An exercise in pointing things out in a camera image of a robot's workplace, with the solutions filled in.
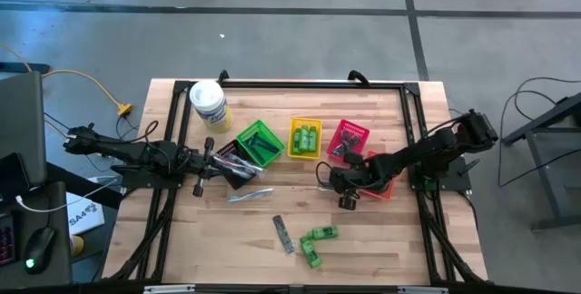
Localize Lysol wipes canister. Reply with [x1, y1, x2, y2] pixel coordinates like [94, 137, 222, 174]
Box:
[189, 79, 234, 134]

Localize green plastic basket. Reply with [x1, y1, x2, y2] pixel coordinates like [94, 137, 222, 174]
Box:
[235, 119, 287, 168]

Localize blue white toothbrush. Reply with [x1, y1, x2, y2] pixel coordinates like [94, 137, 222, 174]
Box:
[226, 188, 276, 203]
[215, 162, 264, 181]
[222, 152, 268, 180]
[213, 157, 262, 178]

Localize orange plastic basket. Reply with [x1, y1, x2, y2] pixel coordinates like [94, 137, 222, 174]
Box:
[360, 150, 397, 201]

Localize yellow round object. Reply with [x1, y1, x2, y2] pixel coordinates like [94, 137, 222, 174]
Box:
[70, 234, 86, 258]

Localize black plastic basket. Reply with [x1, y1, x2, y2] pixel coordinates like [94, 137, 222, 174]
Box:
[212, 141, 267, 191]

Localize black computer mouse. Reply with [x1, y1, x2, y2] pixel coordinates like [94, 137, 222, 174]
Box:
[22, 226, 58, 275]

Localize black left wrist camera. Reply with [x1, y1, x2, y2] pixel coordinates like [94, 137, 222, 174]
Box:
[179, 151, 203, 176]

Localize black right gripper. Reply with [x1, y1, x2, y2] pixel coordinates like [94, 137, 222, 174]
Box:
[327, 152, 369, 211]

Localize black monitor base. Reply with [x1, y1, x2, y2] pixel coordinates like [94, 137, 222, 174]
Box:
[0, 152, 35, 207]

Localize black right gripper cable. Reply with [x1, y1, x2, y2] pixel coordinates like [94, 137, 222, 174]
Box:
[314, 161, 346, 195]

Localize black keyboard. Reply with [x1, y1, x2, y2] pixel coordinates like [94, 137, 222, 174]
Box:
[0, 211, 19, 268]

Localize black floor bar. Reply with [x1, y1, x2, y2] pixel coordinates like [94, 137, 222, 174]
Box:
[0, 61, 52, 75]

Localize grey computer monitor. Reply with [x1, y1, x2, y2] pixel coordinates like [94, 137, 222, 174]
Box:
[0, 70, 48, 186]

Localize dark side desk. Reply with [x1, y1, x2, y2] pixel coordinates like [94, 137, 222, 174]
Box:
[0, 180, 74, 290]

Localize white printed paper sheet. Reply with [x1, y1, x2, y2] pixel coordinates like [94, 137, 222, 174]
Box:
[65, 191, 106, 236]

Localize black side table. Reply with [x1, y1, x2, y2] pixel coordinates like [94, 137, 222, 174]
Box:
[500, 92, 581, 231]

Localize white cable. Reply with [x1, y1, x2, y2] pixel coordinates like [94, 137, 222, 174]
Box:
[15, 178, 119, 213]

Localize red plastic basket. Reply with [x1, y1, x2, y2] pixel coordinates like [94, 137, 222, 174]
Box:
[326, 119, 371, 163]

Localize silver table bracket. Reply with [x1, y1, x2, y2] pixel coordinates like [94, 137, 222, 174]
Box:
[143, 284, 196, 294]
[397, 286, 449, 294]

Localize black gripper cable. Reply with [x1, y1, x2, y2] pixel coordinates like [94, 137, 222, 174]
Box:
[141, 120, 161, 143]
[314, 161, 346, 195]

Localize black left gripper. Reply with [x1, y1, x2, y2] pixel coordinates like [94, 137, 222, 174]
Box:
[193, 138, 238, 197]

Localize black aluminium table frame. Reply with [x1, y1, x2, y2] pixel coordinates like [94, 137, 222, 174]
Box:
[103, 78, 489, 286]

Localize yellow plastic basket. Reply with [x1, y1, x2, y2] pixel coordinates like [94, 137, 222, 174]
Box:
[287, 117, 323, 162]

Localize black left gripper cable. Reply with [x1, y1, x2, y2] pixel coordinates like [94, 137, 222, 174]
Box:
[141, 120, 161, 143]

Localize orange cable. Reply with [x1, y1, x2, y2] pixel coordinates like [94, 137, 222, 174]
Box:
[0, 42, 133, 117]
[44, 120, 69, 139]

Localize black floor cable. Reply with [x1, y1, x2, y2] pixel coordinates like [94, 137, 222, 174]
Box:
[497, 75, 581, 189]

